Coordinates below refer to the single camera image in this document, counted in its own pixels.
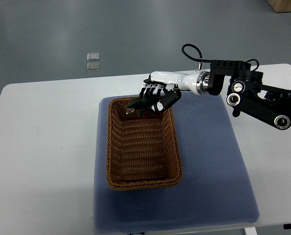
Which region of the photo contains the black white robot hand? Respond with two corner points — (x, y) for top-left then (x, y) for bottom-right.
(139, 70), (209, 113)

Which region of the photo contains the white table leg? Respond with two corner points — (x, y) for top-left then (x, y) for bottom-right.
(244, 227), (258, 235)

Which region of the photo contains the wooden box corner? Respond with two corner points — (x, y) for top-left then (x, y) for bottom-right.
(267, 0), (291, 13)

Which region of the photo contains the dark toy crocodile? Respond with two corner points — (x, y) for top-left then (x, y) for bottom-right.
(125, 97), (154, 117)

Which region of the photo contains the brown wicker basket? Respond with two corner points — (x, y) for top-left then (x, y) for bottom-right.
(106, 97), (183, 190)

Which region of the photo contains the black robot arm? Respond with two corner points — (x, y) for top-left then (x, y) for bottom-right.
(186, 54), (291, 130)

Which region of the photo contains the upper metal floor plate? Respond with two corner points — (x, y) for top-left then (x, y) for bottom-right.
(87, 52), (100, 61)

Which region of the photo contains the blue padded mat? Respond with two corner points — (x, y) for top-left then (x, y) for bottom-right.
(93, 92), (259, 234)

